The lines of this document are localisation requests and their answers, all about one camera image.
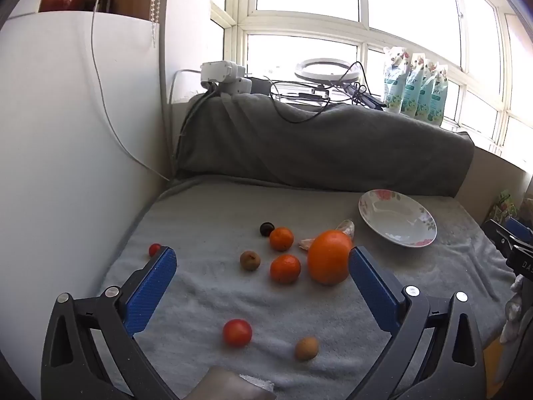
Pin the large orange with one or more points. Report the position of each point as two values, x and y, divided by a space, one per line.
330 257

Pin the dark books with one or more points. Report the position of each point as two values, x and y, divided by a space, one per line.
105 3

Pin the peeled pomelo segment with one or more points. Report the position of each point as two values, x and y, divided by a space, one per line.
346 228

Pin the person's right hand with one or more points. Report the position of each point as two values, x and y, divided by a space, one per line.
516 312

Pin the green patterned box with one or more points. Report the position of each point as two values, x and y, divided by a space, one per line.
504 207

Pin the dark round fruit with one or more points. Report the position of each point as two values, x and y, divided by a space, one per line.
266 228

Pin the small cherry tomato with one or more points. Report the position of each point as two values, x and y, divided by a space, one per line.
154 249

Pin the white power strip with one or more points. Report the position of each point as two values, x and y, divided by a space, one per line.
220 75

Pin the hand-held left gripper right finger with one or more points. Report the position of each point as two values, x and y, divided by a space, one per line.
372 291

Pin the small mandarin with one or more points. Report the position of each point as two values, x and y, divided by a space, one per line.
281 238
285 268

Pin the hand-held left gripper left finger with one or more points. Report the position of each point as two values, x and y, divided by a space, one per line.
152 287

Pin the white window frame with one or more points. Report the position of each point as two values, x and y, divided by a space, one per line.
364 21

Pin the green white refill pouch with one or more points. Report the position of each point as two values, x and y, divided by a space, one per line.
438 102
411 87
425 93
393 77

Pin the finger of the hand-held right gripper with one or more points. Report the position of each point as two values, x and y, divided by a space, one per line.
521 228
496 235

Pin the white floral plate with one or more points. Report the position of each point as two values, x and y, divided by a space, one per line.
395 218

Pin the brown longan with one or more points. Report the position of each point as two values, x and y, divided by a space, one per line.
307 348
250 260

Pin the white cabinet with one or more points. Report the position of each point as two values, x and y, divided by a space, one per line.
62 154

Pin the dark grey blanket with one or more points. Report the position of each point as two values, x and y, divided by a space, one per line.
324 146

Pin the large red cherry tomato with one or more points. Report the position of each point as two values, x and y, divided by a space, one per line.
237 332

